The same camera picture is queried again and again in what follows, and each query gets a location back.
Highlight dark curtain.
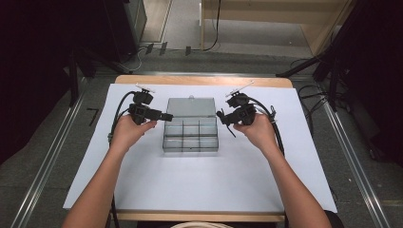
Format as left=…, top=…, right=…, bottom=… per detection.
left=336, top=0, right=403, bottom=165
left=0, top=0, right=108, bottom=165

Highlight black floor cables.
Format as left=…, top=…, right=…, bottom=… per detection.
left=296, top=58, right=345, bottom=136

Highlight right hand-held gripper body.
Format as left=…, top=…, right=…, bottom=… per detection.
left=225, top=81, right=257, bottom=126

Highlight black metal stand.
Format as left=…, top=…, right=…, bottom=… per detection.
left=275, top=0, right=365, bottom=112
left=67, top=44, right=131, bottom=107

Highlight person's left hand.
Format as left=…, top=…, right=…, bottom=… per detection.
left=110, top=113, right=159, bottom=154

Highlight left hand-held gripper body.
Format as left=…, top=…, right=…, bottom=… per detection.
left=127, top=83, right=157, bottom=125

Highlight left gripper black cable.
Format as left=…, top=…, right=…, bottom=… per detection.
left=107, top=90, right=138, bottom=228

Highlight hanging black cable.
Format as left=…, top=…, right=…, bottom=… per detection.
left=202, top=0, right=222, bottom=52

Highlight beige clothing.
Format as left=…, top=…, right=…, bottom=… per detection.
left=170, top=221, right=235, bottom=228

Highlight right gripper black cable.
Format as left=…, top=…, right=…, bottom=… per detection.
left=250, top=96, right=290, bottom=228

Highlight light wooden cabinet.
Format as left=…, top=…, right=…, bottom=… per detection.
left=199, top=0, right=356, bottom=57

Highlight person's right hand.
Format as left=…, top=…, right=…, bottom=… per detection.
left=232, top=113, right=280, bottom=154

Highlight metal floor rail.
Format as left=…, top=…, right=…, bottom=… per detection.
left=10, top=79, right=87, bottom=228
left=317, top=80, right=393, bottom=228

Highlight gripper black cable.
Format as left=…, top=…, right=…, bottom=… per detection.
left=250, top=96, right=290, bottom=228
left=107, top=90, right=138, bottom=228

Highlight clear plastic compartment box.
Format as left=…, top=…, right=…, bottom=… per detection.
left=162, top=94, right=221, bottom=154

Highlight white floor cable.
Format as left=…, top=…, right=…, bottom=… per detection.
left=125, top=47, right=150, bottom=72

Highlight wooden table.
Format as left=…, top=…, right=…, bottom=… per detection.
left=108, top=74, right=294, bottom=222

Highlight black cabinet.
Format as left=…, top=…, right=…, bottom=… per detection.
left=104, top=0, right=148, bottom=64

